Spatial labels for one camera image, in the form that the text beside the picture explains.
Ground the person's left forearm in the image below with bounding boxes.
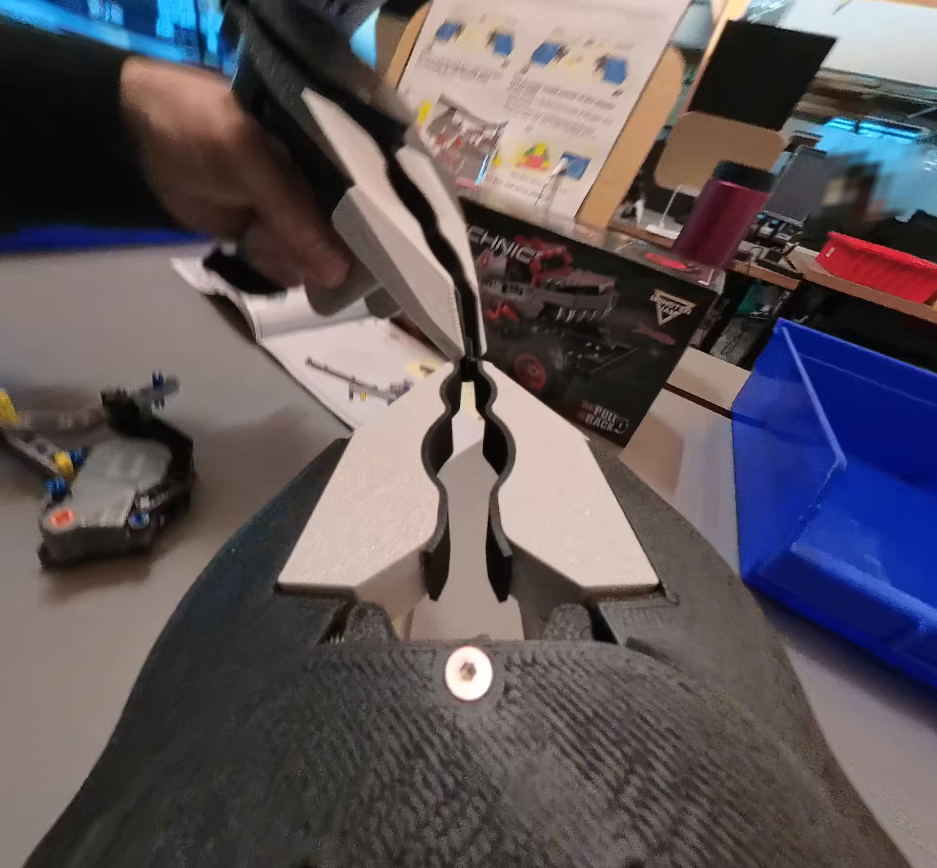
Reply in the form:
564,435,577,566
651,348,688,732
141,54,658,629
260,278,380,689
0,22,235,235

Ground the grey desk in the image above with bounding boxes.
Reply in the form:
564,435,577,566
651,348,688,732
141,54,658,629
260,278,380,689
0,238,937,868

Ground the clear acrylic stand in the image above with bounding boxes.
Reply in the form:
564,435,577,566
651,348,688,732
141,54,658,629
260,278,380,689
643,183,697,240

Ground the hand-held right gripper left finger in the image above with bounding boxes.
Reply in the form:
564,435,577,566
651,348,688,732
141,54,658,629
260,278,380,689
277,363,462,601

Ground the maroon drink bottle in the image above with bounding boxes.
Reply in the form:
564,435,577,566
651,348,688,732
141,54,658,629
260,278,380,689
671,161,776,269

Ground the computer monitor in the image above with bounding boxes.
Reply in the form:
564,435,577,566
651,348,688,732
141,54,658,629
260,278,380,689
764,146,830,226

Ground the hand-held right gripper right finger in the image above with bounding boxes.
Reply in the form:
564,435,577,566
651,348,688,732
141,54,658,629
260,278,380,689
478,364,661,603

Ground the black flat panel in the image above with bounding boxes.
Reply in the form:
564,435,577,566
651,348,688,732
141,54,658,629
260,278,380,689
687,19,837,131

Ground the red plastic bin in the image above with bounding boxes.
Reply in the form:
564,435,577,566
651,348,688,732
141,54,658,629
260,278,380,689
815,230,937,306

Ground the grey brick-built vehicle model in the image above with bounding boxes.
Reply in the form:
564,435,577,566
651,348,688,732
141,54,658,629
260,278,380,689
0,370,196,570

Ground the instruction booklet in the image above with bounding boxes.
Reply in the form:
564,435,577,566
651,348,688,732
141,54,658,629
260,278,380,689
172,253,456,431

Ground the wooden poster stand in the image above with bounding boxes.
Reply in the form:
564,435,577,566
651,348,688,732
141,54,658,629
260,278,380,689
384,0,686,229

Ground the wooden desk divider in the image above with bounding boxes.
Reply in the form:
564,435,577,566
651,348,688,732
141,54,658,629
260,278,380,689
654,111,789,188

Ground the white instruction poster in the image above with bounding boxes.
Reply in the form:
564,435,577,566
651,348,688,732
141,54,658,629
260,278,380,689
399,0,734,222

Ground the black toy box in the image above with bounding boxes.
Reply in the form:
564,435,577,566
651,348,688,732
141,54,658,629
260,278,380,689
457,198,723,449

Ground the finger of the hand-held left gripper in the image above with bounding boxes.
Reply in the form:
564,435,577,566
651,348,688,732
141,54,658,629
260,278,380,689
395,146,489,358
302,88,471,362

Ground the person's left hand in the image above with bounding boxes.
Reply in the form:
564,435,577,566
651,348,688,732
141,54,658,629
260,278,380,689
119,55,352,290

